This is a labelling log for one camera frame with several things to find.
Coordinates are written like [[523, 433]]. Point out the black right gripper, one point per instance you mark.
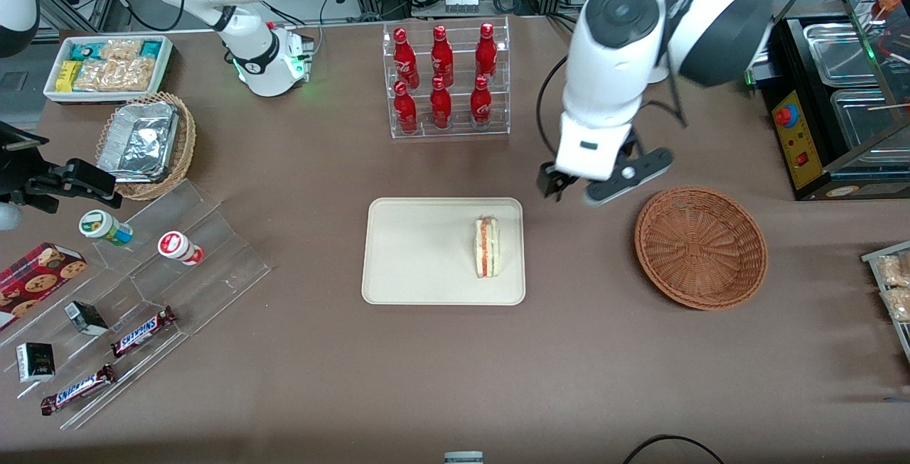
[[20, 174]]

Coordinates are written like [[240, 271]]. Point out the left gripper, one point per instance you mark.
[[548, 181]]

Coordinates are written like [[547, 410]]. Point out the triangular sandwich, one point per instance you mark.
[[488, 247]]

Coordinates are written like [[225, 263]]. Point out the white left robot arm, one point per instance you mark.
[[618, 73]]

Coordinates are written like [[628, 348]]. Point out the light tan wicker basket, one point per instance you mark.
[[186, 144]]

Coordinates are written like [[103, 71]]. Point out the cream plastic tray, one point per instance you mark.
[[426, 251]]

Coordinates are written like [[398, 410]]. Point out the brown round wicker basket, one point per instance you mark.
[[700, 247]]

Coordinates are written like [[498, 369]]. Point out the grey metal tray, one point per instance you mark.
[[873, 259]]

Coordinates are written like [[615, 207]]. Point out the green lid yogurt cup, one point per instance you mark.
[[103, 226]]

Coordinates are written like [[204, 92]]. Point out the aluminium foil container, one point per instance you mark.
[[138, 141]]

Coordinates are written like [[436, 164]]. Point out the red tartan cookie box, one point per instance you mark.
[[35, 279]]

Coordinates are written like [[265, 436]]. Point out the yellow snack packet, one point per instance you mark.
[[67, 77]]

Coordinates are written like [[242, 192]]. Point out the clear acrylic bottle rack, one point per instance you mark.
[[462, 132]]

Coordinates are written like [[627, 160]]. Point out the red cola bottle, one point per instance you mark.
[[405, 110], [441, 57], [480, 104], [404, 59], [486, 53], [441, 106]]

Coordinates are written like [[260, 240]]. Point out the clear cracker packet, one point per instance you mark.
[[96, 75], [121, 50], [135, 73]]

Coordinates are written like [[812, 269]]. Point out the red lid yogurt cup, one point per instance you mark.
[[178, 246]]

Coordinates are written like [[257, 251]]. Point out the small dark green box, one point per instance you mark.
[[87, 317]]

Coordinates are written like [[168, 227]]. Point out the teal snack packet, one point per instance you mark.
[[85, 50], [151, 48]]

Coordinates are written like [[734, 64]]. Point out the white rectangular snack bin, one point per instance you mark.
[[167, 66]]

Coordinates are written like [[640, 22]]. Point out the Snickers chocolate bar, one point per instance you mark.
[[78, 389], [142, 331]]

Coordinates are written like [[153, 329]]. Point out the clear acrylic tiered display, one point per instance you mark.
[[227, 265]]

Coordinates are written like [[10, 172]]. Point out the dark box with white side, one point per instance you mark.
[[35, 362]]

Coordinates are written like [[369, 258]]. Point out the white power strip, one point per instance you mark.
[[461, 3]]

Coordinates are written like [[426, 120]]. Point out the black food warmer machine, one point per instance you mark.
[[800, 144]]

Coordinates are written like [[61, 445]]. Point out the small grey device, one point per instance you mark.
[[463, 458]]

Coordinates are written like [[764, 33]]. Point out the steel food pan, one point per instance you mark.
[[864, 126], [835, 52]]

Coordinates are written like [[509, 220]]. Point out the clear pastry packet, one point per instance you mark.
[[899, 304], [894, 270]]

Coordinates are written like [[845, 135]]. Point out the orange fried food piece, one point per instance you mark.
[[889, 1]]

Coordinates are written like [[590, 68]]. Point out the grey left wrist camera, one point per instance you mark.
[[629, 176]]

